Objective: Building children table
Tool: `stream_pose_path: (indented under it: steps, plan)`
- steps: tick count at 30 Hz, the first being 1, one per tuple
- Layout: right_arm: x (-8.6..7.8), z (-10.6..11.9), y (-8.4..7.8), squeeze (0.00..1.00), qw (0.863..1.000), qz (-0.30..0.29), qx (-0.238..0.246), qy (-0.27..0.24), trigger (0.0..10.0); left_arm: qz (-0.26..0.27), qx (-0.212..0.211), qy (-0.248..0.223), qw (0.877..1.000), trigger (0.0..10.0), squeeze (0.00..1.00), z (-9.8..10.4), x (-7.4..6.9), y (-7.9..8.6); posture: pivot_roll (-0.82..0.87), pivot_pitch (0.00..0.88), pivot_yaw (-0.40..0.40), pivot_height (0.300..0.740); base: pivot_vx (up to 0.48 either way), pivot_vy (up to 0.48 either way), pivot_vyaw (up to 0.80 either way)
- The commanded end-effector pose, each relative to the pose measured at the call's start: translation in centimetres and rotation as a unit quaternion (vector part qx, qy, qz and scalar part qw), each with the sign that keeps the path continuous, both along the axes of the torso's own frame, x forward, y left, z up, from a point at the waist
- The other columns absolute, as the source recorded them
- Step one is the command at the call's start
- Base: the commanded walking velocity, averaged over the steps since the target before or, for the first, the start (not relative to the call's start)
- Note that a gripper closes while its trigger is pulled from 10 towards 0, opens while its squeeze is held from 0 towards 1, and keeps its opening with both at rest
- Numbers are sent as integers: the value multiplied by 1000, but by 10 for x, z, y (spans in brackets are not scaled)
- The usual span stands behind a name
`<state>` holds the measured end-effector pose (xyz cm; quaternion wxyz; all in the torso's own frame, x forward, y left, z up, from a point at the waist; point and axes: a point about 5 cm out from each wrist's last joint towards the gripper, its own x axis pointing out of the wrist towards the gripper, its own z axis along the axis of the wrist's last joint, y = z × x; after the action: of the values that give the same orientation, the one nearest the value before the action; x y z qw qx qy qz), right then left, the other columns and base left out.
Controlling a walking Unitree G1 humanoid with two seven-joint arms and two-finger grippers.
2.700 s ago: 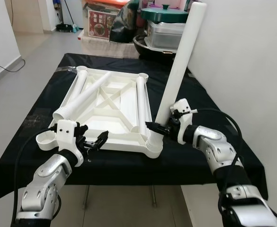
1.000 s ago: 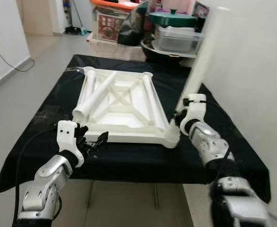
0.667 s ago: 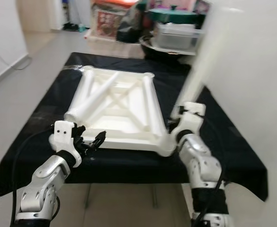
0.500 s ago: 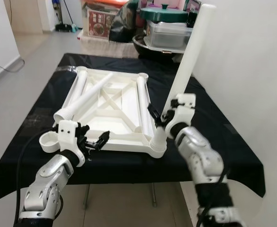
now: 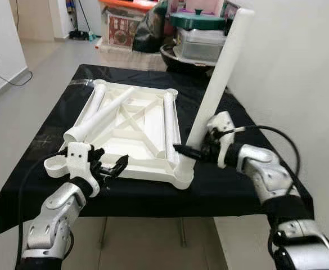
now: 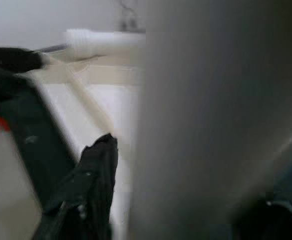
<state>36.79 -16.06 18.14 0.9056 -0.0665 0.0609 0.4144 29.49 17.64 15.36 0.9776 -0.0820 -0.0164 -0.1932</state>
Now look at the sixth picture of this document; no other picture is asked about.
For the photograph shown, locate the black wall plug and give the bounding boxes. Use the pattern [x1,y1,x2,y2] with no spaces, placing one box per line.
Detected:
[119,17,139,30]

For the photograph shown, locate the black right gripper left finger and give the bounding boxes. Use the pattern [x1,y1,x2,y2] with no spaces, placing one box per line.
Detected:
[43,133,118,240]

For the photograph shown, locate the white plastic table leg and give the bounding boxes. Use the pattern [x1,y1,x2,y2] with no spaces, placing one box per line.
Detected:
[65,28,146,62]
[128,0,292,240]

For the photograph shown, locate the white plastic table top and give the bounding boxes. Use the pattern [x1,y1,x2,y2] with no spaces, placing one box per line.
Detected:
[34,48,146,240]

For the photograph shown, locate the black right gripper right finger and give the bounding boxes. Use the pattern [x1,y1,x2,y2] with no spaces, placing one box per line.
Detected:
[232,198,292,240]

